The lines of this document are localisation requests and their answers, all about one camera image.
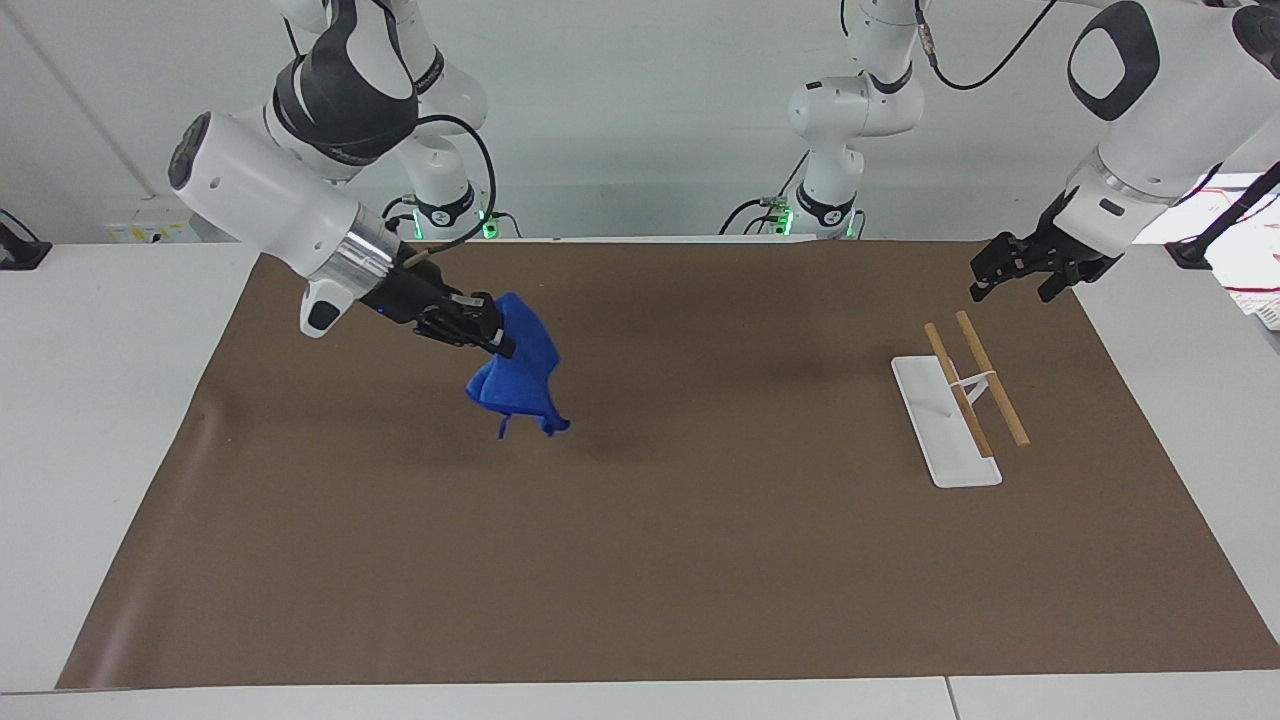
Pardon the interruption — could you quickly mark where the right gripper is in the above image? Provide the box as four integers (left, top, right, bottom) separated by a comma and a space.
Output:
362, 261, 518, 360

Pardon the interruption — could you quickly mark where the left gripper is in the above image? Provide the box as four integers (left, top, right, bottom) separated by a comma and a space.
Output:
967, 190, 1123, 305

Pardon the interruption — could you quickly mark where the blue towel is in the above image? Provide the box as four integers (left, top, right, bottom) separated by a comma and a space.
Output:
464, 291, 572, 440

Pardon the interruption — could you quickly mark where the white rack with wooden bars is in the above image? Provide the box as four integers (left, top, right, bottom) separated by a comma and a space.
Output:
889, 309, 1032, 490

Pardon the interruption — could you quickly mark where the black stand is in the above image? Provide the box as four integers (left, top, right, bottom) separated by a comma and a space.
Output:
1163, 162, 1280, 271
0, 208, 53, 272

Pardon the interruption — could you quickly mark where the black cable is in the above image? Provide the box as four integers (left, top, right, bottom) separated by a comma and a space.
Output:
917, 0, 1061, 92
719, 150, 809, 237
398, 114, 499, 253

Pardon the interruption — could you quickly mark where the white wall socket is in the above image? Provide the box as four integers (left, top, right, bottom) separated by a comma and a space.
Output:
104, 221, 192, 245

